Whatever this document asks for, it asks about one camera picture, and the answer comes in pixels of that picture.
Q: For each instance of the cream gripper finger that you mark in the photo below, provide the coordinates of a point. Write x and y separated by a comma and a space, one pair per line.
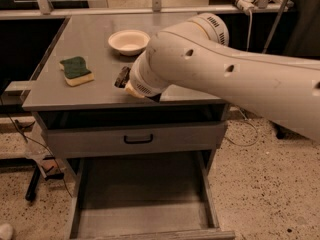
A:
130, 90

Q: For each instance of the dark rxbar chocolate bar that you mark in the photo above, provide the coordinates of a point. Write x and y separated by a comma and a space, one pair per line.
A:
122, 78

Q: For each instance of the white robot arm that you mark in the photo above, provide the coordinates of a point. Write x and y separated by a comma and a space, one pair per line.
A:
194, 54

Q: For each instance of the grey drawer cabinet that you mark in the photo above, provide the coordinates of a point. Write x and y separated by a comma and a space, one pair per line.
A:
98, 103

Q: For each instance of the closed grey top drawer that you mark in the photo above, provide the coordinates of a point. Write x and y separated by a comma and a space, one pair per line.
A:
108, 141

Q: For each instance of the open grey middle drawer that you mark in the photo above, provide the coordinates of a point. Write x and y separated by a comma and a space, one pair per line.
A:
144, 197

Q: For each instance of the white paper bowl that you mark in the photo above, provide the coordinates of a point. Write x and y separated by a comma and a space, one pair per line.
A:
129, 42

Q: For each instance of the green and yellow sponge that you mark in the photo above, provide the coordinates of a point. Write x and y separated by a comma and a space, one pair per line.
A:
75, 71

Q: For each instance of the metal diagonal rod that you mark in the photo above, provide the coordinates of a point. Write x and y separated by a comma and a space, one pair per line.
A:
274, 26

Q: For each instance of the white object at floor corner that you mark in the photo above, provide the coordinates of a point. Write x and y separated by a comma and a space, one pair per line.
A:
6, 231

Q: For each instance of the black drawer handle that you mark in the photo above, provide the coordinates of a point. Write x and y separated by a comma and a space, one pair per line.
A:
133, 140

